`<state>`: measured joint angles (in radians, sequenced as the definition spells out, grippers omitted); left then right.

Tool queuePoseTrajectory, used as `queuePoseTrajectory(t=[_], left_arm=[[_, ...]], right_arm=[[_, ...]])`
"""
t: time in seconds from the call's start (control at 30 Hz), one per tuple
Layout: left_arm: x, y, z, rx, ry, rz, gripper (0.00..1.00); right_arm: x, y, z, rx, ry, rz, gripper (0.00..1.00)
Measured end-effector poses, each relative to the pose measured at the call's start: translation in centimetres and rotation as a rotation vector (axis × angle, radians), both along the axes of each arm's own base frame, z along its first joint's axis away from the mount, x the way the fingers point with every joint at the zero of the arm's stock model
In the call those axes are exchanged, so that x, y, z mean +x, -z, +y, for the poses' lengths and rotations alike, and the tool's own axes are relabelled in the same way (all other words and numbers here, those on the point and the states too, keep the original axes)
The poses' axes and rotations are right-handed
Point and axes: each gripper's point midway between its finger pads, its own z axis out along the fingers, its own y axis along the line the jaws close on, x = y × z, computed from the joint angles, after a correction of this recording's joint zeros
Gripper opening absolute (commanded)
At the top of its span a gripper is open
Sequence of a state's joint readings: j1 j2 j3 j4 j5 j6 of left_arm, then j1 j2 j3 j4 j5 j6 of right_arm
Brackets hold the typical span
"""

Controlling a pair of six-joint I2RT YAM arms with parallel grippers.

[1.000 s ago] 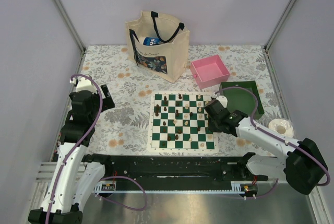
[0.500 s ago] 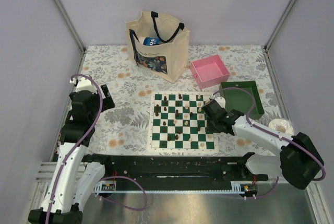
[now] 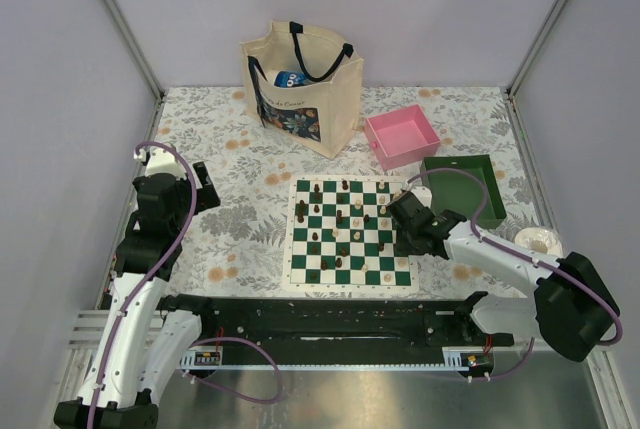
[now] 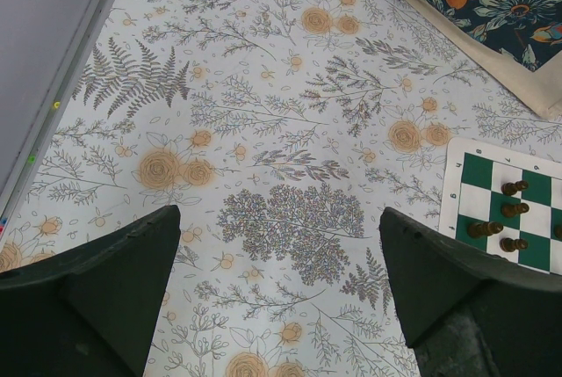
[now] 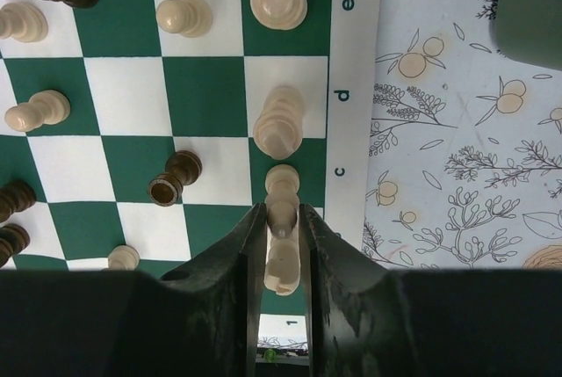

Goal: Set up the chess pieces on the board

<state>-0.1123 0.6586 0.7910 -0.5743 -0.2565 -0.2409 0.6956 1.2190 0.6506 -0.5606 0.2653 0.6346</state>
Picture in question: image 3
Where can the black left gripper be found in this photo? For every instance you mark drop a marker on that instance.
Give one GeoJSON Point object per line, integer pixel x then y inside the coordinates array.
{"type": "Point", "coordinates": [206, 196]}

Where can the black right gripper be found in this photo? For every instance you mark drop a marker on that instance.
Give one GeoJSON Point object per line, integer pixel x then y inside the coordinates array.
{"type": "Point", "coordinates": [402, 248]}

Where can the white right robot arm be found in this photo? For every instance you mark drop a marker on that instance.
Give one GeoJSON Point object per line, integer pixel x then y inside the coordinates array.
{"type": "Point", "coordinates": [565, 302]}

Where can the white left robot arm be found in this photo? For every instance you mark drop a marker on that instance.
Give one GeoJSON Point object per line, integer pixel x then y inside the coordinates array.
{"type": "Point", "coordinates": [124, 385]}

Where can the green white chess board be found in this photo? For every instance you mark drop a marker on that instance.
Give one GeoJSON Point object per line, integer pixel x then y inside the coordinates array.
{"type": "Point", "coordinates": [342, 231]}

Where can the floral table cloth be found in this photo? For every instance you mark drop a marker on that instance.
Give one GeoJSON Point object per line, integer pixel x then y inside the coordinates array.
{"type": "Point", "coordinates": [237, 249]}

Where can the green plastic box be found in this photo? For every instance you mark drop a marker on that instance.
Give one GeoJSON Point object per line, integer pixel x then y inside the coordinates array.
{"type": "Point", "coordinates": [456, 192]}

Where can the pink plastic box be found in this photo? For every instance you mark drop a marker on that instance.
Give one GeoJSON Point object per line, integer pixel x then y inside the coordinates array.
{"type": "Point", "coordinates": [401, 137]}

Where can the white toilet paper roll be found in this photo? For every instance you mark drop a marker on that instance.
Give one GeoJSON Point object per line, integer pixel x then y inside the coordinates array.
{"type": "Point", "coordinates": [540, 239]}

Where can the blue white bottle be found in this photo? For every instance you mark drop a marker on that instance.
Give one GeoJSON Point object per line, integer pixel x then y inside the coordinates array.
{"type": "Point", "coordinates": [290, 79]}

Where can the beige canvas tote bag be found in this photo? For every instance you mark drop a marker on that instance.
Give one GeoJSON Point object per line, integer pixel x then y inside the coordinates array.
{"type": "Point", "coordinates": [321, 115]}

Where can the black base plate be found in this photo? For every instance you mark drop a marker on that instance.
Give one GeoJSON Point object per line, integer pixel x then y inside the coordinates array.
{"type": "Point", "coordinates": [336, 332]}

